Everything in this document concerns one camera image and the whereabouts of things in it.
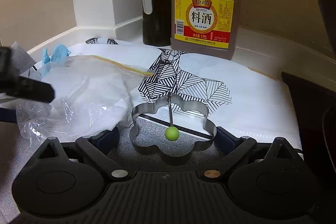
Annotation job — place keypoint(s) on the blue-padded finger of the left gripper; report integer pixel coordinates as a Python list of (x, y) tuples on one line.
[(29, 89)]

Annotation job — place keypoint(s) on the black stove top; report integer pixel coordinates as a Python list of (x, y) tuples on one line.
[(314, 107)]

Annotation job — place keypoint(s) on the dark soy sauce dispenser bottle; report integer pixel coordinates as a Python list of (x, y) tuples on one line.
[(156, 22)]

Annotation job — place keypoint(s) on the white geometric print cloth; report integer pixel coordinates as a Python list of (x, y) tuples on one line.
[(239, 100)]

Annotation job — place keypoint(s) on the cooking wine jug yellow label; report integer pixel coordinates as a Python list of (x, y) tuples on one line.
[(207, 27)]

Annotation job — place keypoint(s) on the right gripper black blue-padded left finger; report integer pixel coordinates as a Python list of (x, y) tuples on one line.
[(96, 148)]

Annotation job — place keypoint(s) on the grey woven table mat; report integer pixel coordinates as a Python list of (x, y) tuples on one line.
[(58, 185)]

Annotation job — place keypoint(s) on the clear plastic bag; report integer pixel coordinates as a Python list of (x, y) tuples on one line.
[(92, 94)]

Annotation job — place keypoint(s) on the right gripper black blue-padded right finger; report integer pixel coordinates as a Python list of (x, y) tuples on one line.
[(235, 151)]

